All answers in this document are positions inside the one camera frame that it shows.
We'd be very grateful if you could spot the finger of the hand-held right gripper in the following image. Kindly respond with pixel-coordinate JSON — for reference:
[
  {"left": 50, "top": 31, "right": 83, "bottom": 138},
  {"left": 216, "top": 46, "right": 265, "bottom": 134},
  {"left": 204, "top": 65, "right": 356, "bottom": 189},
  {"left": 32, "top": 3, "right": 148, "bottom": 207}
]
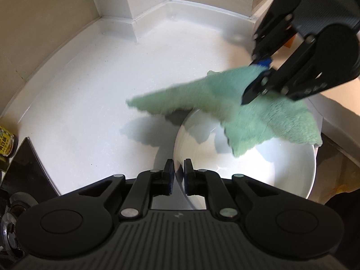
[
  {"left": 241, "top": 35, "right": 329, "bottom": 105},
  {"left": 251, "top": 6, "right": 296, "bottom": 68}
]

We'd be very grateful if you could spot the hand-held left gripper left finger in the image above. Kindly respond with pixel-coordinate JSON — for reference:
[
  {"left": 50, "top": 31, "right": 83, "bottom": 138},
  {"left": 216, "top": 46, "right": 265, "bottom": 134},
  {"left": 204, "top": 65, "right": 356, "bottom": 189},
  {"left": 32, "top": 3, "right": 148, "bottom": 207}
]
[{"left": 78, "top": 159, "right": 175, "bottom": 221}]

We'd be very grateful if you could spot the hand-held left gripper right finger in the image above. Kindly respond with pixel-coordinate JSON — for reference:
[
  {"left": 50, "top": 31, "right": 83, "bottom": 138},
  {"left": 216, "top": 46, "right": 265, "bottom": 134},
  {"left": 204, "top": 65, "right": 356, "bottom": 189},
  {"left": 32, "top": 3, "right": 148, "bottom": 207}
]
[{"left": 183, "top": 159, "right": 282, "bottom": 220}]

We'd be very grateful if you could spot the green microfiber cloth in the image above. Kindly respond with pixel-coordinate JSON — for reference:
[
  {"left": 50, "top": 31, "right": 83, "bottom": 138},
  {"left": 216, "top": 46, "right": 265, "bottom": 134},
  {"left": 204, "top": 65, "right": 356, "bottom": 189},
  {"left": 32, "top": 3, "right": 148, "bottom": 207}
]
[{"left": 126, "top": 65, "right": 323, "bottom": 158}]

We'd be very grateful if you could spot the white ceramic bowl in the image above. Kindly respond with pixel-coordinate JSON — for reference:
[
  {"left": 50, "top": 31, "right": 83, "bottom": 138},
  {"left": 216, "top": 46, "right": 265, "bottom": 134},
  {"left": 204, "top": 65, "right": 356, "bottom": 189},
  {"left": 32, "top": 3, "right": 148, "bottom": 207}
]
[{"left": 173, "top": 108, "right": 317, "bottom": 210}]

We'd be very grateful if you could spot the black glass gas stove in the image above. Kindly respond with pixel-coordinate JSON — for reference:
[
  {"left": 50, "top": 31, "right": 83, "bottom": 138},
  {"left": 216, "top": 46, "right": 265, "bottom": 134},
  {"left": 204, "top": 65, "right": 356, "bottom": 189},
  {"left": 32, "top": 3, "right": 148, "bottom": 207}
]
[{"left": 0, "top": 137, "right": 61, "bottom": 203}]

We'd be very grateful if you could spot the metal stove burner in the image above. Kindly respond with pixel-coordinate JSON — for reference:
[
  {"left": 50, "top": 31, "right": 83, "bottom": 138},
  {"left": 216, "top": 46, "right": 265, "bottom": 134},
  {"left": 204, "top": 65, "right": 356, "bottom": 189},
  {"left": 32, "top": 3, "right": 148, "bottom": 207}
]
[{"left": 0, "top": 191, "right": 38, "bottom": 259}]

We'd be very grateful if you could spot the sauce jar with checkered lid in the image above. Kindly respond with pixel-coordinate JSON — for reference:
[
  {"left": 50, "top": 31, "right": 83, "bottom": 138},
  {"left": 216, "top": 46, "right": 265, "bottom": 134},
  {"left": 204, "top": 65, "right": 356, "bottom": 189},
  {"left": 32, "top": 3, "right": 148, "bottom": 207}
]
[{"left": 0, "top": 126, "right": 15, "bottom": 158}]

